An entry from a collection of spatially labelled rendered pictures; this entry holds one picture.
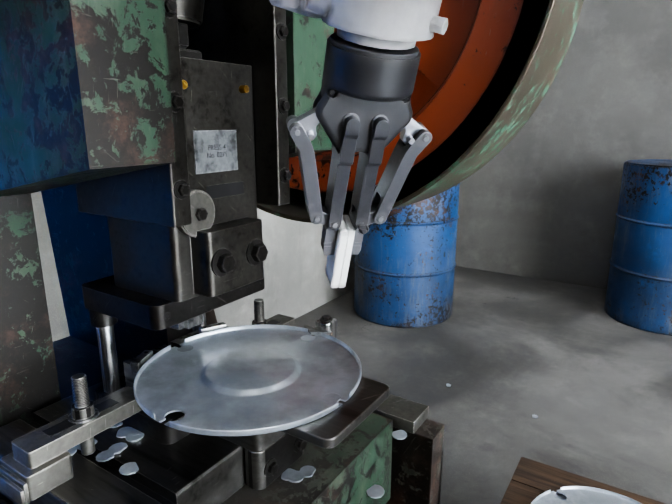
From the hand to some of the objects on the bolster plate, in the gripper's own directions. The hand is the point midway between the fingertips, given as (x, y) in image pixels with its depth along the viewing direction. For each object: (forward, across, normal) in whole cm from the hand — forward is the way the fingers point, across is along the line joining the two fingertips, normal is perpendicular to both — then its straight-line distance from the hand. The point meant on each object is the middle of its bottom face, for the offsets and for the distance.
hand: (339, 251), depth 52 cm
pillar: (+32, -26, +12) cm, 43 cm away
